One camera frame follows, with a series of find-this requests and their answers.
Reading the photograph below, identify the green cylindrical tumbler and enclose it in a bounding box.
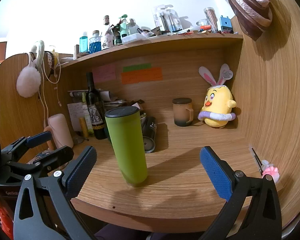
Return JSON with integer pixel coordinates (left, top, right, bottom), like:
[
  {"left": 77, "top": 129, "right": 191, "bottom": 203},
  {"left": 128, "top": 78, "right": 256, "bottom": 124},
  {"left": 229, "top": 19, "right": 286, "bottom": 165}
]
[{"left": 105, "top": 106, "right": 148, "bottom": 186}]

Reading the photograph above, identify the pink mug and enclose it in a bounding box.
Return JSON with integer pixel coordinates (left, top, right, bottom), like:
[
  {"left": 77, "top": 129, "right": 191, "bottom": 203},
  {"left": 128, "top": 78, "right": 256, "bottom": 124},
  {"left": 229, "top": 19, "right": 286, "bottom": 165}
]
[{"left": 44, "top": 113, "right": 74, "bottom": 151}]

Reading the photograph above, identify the yellow tube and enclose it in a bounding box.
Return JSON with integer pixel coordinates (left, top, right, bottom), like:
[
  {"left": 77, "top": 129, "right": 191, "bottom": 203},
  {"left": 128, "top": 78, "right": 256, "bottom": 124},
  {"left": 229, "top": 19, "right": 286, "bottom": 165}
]
[{"left": 79, "top": 117, "right": 89, "bottom": 138}]

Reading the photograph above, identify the pink paw toy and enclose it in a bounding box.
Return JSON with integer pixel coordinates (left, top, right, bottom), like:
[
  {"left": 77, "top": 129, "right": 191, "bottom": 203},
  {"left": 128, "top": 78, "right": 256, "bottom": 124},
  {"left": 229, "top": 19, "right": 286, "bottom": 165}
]
[{"left": 262, "top": 166, "right": 280, "bottom": 184}]

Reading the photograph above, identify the dark wine bottle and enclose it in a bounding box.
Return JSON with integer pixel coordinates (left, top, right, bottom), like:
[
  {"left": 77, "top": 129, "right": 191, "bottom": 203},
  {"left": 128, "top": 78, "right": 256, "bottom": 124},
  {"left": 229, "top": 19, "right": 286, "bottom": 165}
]
[{"left": 85, "top": 72, "right": 107, "bottom": 140}]

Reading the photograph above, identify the white fluffy pompom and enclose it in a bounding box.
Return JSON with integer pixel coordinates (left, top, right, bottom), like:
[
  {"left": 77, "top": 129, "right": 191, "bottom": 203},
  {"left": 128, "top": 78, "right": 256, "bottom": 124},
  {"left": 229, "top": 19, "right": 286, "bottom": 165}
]
[{"left": 16, "top": 66, "right": 41, "bottom": 98}]

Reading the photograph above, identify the black lying tumbler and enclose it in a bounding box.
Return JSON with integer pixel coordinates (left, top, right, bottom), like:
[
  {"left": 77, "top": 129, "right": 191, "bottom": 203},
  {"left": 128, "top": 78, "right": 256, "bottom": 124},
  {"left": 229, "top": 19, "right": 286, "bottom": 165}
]
[{"left": 142, "top": 116, "right": 157, "bottom": 153}]

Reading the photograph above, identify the pink sticky note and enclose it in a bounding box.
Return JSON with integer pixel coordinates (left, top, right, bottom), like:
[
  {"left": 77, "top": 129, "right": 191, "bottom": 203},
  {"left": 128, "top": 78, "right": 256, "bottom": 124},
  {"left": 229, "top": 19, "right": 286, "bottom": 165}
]
[{"left": 93, "top": 64, "right": 116, "bottom": 83}]

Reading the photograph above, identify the yellow chick plush toy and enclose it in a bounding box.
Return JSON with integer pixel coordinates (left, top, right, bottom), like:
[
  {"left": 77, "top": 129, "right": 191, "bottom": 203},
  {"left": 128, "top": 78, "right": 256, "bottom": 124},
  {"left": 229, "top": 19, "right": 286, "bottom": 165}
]
[{"left": 198, "top": 63, "right": 237, "bottom": 128}]

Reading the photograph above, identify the green sticky note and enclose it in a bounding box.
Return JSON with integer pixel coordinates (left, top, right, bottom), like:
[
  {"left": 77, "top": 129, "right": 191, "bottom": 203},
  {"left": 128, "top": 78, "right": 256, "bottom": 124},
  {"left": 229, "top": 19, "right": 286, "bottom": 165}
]
[{"left": 122, "top": 63, "right": 152, "bottom": 73}]

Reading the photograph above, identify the blue liquid bottle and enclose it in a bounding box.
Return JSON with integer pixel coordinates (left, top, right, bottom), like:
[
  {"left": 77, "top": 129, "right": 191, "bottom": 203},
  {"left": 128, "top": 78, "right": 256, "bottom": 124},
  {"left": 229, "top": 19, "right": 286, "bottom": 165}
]
[{"left": 89, "top": 30, "right": 101, "bottom": 54}]

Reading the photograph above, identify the teal bottle on shelf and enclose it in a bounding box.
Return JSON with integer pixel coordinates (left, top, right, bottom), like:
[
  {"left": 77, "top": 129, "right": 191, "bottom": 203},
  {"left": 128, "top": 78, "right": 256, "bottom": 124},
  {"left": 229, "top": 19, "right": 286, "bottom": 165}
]
[{"left": 79, "top": 31, "right": 88, "bottom": 53}]

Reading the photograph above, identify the orange sticky note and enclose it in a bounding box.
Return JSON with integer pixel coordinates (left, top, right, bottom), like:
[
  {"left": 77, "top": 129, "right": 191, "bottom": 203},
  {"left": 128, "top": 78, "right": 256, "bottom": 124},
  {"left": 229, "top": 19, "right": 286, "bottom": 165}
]
[{"left": 121, "top": 67, "right": 162, "bottom": 85}]

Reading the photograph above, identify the brown ceramic mug with lid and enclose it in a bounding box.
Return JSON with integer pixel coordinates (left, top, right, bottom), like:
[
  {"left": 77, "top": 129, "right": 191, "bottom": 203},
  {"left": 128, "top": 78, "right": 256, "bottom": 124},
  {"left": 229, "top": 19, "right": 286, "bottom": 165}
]
[{"left": 172, "top": 98, "right": 194, "bottom": 127}]

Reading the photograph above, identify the brown hanging cloth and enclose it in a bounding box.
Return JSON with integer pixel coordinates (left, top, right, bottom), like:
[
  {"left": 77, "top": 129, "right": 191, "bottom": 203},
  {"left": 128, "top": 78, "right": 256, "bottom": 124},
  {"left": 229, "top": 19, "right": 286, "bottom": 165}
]
[{"left": 228, "top": 0, "right": 273, "bottom": 41}]

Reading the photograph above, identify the black cable tie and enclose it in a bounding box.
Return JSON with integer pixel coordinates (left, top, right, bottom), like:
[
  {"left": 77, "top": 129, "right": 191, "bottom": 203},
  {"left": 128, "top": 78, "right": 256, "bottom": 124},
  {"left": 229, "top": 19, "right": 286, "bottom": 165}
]
[{"left": 251, "top": 148, "right": 263, "bottom": 174}]

